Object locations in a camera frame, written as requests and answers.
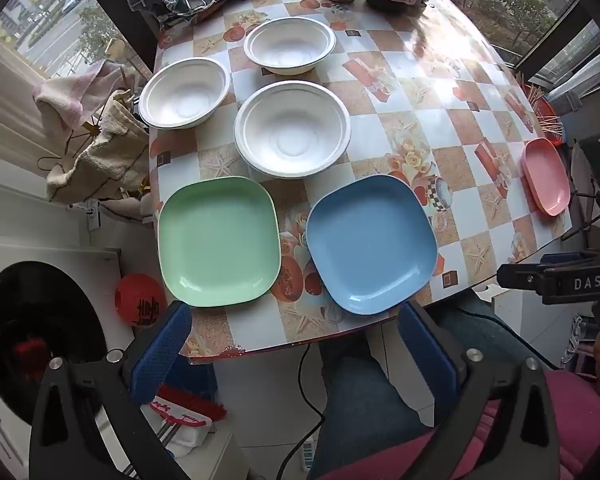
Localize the white tissue pack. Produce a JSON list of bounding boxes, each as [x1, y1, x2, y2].
[[170, 420, 216, 457]]

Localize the red paper lantern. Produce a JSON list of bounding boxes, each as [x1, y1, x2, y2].
[[115, 273, 168, 328]]

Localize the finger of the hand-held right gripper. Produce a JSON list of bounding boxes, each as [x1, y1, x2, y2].
[[540, 251, 600, 267], [497, 262, 546, 291]]

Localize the pink square plate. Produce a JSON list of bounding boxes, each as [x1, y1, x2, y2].
[[524, 137, 572, 217]]

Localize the checkered printed tablecloth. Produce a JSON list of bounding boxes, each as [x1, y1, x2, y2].
[[147, 0, 576, 361]]

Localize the blue square plate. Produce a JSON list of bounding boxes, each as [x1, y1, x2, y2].
[[305, 174, 438, 317]]

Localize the red toothpick holder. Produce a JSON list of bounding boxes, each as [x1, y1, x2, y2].
[[515, 72, 566, 146]]

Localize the white washing machine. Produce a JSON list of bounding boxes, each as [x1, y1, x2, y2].
[[0, 240, 123, 480]]

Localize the red bristle brush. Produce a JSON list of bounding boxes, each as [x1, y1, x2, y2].
[[150, 384, 228, 428]]

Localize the blue box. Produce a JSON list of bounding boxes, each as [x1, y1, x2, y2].
[[180, 355, 218, 401]]

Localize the green square plate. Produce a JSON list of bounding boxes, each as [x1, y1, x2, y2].
[[157, 176, 282, 309]]

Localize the pink towel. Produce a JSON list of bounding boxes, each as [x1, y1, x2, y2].
[[32, 59, 141, 133]]

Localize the person's blue jeans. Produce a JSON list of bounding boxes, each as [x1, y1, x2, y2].
[[310, 295, 546, 480]]

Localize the black cable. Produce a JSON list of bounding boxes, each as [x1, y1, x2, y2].
[[275, 342, 326, 480]]

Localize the gold drying rack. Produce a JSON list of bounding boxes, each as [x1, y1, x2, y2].
[[37, 67, 141, 171]]

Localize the white disposable bowl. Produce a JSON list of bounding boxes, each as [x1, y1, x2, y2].
[[234, 80, 352, 180], [244, 16, 337, 76], [138, 57, 232, 130]]

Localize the black window frame post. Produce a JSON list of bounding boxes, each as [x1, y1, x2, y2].
[[107, 0, 156, 76]]

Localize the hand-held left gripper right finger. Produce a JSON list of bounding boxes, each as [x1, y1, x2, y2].
[[397, 301, 561, 480]]

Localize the pink garment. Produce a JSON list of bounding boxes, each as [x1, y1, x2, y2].
[[395, 370, 600, 480]]

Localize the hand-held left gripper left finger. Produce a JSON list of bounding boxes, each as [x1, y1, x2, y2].
[[29, 301, 195, 480]]

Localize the beige towel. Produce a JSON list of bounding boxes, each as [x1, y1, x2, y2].
[[46, 91, 151, 205]]

